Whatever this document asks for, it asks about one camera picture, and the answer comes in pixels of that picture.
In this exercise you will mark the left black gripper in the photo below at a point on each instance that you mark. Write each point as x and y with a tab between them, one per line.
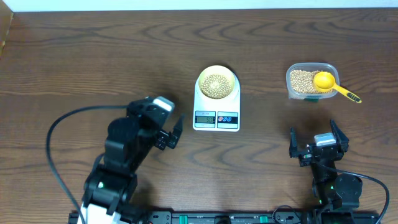
164	139

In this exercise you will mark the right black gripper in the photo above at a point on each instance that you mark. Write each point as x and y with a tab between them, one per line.
305	158

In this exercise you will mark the yellow measuring scoop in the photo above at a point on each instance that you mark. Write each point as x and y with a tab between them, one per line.
325	81

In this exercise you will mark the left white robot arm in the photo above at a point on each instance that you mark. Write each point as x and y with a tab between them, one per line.
113	180

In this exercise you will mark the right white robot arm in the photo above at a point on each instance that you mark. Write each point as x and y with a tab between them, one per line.
337	191

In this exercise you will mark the white digital kitchen scale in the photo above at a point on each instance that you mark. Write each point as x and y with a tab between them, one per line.
217	115

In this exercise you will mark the soybeans in bowl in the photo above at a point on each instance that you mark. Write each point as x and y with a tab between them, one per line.
216	86

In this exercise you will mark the yellow plastic bowl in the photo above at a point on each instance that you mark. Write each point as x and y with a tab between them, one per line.
217	69

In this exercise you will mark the clear container of soybeans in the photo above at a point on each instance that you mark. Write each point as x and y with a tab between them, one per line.
299	79

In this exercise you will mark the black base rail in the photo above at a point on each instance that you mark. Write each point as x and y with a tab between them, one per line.
164	217

